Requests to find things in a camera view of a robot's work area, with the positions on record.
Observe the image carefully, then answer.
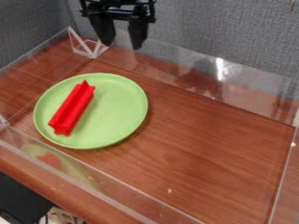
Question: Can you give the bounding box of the clear acrylic enclosure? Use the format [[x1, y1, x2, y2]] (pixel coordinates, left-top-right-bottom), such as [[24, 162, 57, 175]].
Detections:
[[0, 29, 299, 224]]

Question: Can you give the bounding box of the clear acrylic corner bracket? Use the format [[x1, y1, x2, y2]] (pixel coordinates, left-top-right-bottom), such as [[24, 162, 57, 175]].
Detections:
[[68, 27, 108, 59]]

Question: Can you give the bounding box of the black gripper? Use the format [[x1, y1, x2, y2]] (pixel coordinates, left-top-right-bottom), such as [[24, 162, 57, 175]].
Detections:
[[78, 0, 156, 50]]

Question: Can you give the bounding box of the green round plate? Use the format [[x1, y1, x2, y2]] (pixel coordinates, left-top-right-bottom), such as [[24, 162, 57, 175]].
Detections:
[[32, 73, 148, 150]]

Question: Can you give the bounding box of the white power strip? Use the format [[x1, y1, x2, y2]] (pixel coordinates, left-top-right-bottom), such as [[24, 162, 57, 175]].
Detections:
[[37, 206, 85, 224]]

